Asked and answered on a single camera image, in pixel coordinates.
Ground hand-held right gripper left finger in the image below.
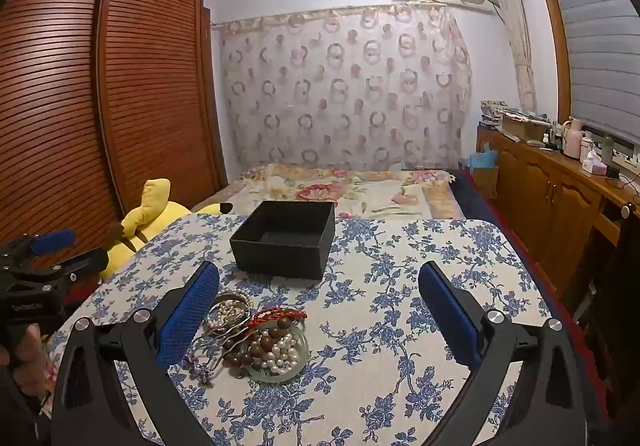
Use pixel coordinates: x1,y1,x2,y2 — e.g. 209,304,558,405
50,260,221,446

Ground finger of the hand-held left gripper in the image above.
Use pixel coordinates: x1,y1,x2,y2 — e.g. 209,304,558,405
0,229,77,271
0,248,110,297

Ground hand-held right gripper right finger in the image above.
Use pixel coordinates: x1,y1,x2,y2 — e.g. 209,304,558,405
417,261,588,446

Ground purple bead bracelet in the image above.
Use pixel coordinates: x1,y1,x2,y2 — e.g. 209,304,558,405
181,352,222,385

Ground brown wooden bead bracelet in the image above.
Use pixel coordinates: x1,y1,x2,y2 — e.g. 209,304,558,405
221,318,292,368

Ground red bead bracelet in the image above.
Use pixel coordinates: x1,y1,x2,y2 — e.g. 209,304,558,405
244,306,301,327

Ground pearl necklace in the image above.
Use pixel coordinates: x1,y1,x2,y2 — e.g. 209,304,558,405
251,328,302,375

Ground round glass dish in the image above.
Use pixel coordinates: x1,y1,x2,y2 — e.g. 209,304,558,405
240,321,310,384

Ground black storage box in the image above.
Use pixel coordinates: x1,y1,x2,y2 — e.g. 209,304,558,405
229,200,336,281

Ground person's left hand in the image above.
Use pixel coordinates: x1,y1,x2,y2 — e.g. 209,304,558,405
0,323,55,414

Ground blue floral tablecloth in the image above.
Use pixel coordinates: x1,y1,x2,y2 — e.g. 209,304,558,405
47,215,551,446

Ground yellow plush toy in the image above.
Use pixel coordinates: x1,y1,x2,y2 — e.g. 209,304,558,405
100,178,234,279

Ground dark blue bed sheet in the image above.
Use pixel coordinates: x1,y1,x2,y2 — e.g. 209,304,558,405
450,168,576,317

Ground blue gift bag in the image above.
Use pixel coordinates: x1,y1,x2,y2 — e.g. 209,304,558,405
462,150,501,199

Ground brown slatted wardrobe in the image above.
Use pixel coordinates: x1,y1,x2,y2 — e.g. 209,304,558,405
0,0,228,247

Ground long wooden cabinet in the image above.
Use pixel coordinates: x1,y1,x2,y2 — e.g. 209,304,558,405
475,123,640,277

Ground floral bed blanket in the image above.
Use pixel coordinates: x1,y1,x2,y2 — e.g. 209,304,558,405
192,163,466,221

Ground cardboard box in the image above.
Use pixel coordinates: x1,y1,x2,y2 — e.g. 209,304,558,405
500,113,548,143

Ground stack of folded cloths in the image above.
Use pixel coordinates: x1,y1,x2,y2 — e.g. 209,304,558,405
480,100,507,127

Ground tissue box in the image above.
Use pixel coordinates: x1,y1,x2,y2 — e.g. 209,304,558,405
580,151,608,177

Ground pink thermos jug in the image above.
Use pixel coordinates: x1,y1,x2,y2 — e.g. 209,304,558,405
562,117,585,161

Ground beige tied window curtain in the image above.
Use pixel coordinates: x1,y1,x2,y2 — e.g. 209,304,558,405
487,0,538,114

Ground grey window blind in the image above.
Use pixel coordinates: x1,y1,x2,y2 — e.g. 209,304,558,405
542,0,640,147

